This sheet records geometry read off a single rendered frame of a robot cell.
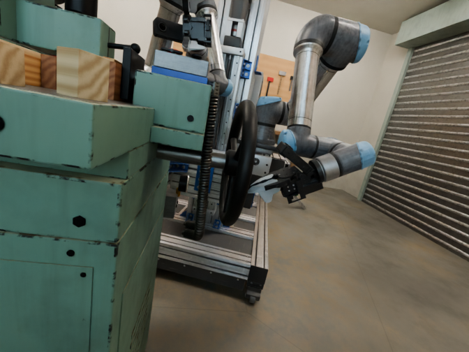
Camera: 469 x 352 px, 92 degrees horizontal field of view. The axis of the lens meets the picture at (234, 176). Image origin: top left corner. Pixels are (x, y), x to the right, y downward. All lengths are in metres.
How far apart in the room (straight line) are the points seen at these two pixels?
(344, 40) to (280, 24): 3.34
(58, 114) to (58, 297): 0.29
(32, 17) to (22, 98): 0.34
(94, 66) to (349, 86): 4.42
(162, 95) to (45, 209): 0.25
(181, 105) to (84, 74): 0.20
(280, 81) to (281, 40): 0.60
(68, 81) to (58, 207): 0.17
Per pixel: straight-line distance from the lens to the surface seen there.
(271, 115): 1.16
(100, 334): 0.48
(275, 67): 4.06
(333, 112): 4.45
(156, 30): 0.79
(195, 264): 1.28
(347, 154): 0.70
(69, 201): 0.37
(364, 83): 4.74
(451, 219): 3.41
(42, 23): 0.58
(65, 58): 0.30
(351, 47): 0.94
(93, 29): 0.54
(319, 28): 0.89
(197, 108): 0.45
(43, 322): 0.49
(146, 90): 0.46
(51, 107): 0.25
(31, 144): 0.26
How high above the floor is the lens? 0.91
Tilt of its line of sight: 14 degrees down
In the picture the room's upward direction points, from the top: 11 degrees clockwise
